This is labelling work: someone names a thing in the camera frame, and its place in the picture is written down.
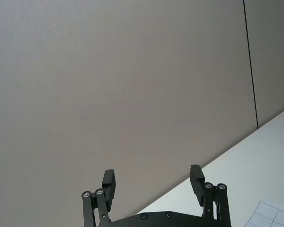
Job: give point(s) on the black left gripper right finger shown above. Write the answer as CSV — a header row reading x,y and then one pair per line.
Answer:
x,y
197,186

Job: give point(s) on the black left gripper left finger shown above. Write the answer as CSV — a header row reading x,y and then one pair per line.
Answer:
x,y
108,186

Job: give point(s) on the white table cloth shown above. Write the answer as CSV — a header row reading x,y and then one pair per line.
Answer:
x,y
251,165

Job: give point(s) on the white sheet with grid lines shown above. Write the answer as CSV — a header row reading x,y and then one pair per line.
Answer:
x,y
272,215

